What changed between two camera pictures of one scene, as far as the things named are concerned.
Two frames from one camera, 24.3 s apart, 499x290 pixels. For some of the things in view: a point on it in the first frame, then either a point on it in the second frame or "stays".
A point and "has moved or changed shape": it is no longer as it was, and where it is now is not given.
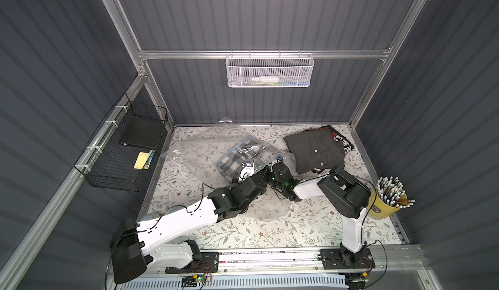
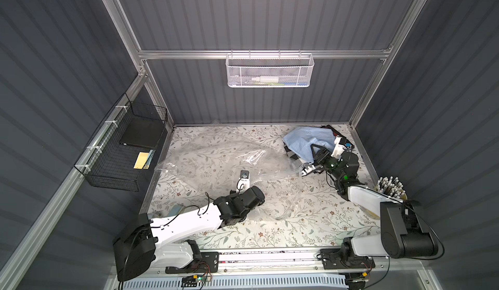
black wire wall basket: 122,152 stays
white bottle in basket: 266,79 stays
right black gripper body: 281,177 → 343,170
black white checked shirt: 230,166 → 290,153
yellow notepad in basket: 141,160 stays
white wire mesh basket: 269,70 stays
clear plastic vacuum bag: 227,150 has moved or changed shape
